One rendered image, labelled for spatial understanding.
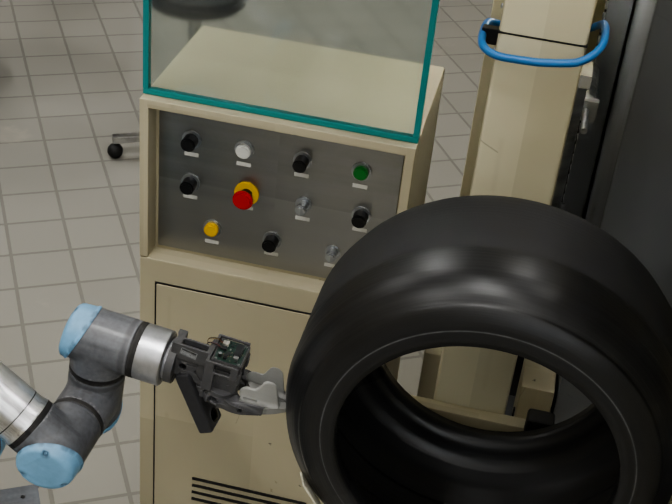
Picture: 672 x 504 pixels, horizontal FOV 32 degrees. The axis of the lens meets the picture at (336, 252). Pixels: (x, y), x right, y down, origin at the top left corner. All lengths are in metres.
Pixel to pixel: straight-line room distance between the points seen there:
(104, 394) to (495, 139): 0.73
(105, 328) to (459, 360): 0.63
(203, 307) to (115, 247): 1.67
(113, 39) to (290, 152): 3.48
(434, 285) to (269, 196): 0.91
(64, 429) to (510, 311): 0.71
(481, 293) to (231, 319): 1.08
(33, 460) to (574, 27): 1.02
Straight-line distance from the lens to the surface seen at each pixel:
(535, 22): 1.77
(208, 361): 1.80
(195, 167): 2.44
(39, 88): 5.30
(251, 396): 1.84
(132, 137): 4.70
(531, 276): 1.57
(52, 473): 1.85
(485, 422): 2.13
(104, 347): 1.85
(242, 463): 2.80
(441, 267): 1.58
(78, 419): 1.87
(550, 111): 1.82
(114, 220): 4.35
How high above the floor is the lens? 2.31
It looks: 33 degrees down
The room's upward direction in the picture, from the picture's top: 6 degrees clockwise
